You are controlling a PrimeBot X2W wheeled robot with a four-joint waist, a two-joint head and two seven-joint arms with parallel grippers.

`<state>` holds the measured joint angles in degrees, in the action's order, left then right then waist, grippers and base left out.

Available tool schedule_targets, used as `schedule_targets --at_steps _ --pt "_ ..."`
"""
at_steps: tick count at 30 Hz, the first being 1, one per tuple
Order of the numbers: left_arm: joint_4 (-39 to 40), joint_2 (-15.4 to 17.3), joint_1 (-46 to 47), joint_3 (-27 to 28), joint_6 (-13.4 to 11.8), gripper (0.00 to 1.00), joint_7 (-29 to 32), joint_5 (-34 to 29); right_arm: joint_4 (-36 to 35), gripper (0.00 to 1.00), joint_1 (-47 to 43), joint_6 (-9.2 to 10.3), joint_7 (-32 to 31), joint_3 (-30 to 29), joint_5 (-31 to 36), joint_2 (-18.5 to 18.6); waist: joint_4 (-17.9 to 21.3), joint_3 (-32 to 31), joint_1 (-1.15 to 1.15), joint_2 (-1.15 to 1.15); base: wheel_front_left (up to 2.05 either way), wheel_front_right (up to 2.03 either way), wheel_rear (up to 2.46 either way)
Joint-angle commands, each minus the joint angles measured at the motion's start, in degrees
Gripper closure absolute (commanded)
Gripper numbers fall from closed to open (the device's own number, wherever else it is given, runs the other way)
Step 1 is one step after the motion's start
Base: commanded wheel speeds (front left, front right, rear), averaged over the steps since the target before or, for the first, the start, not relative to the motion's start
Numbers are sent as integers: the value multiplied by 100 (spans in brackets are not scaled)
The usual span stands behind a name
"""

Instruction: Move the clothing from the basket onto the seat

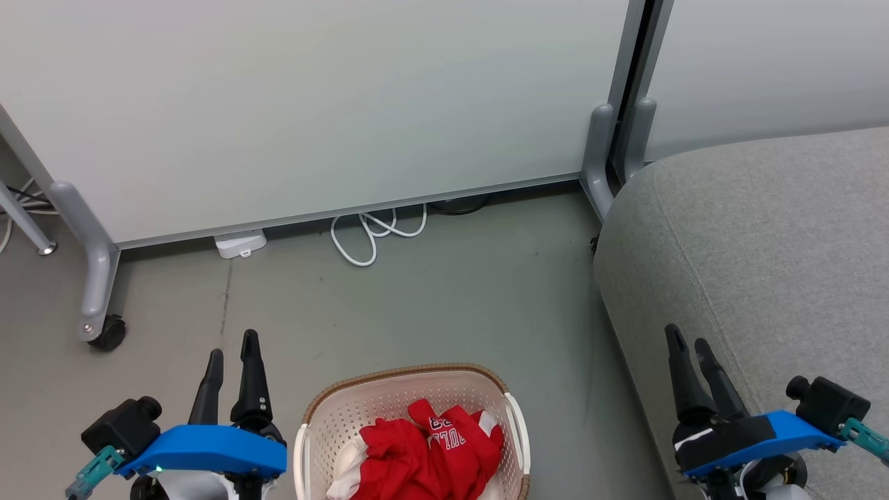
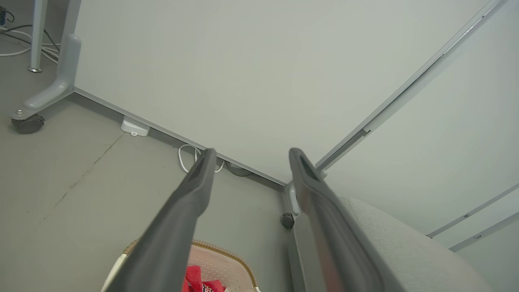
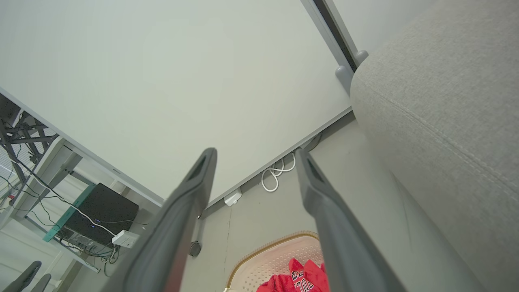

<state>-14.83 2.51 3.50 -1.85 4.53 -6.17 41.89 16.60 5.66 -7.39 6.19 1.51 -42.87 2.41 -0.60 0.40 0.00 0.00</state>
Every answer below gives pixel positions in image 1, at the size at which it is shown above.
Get grey curved partition leg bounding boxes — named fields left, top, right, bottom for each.
left=48, top=181, right=121, bottom=342

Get black caster wheel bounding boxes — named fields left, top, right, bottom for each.
left=89, top=314, right=128, bottom=351

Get red garment with white trim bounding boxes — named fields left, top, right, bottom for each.
left=326, top=417, right=449, bottom=500

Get white power adapter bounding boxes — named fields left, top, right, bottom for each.
left=213, top=230, right=268, bottom=260

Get large white partition panel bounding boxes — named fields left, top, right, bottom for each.
left=0, top=0, right=631, bottom=249

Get teal right camera connector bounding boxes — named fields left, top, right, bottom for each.
left=837, top=418, right=889, bottom=467

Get thin grey metal leg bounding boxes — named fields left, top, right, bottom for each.
left=0, top=179, right=58, bottom=257

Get teal left camera connector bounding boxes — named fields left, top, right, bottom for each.
left=65, top=445, right=126, bottom=500

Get grey fabric sofa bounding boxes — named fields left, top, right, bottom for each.
left=592, top=126, right=889, bottom=500

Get teal camera connector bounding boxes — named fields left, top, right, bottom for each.
left=837, top=418, right=889, bottom=467
left=65, top=445, right=126, bottom=500

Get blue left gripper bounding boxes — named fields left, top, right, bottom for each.
left=115, top=329, right=288, bottom=500

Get red jersey with lettering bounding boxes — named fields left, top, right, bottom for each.
left=407, top=399, right=506, bottom=500

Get tangled cables behind partition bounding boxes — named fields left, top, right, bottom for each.
left=0, top=176, right=55, bottom=255

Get beige plastic laundry basket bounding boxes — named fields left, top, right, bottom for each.
left=293, top=362, right=533, bottom=500

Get narrow white partition panel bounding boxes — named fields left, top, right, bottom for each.
left=645, top=0, right=889, bottom=163

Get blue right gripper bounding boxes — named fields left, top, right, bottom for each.
left=665, top=324, right=845, bottom=500

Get white looped cable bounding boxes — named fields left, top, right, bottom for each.
left=329, top=203, right=429, bottom=268

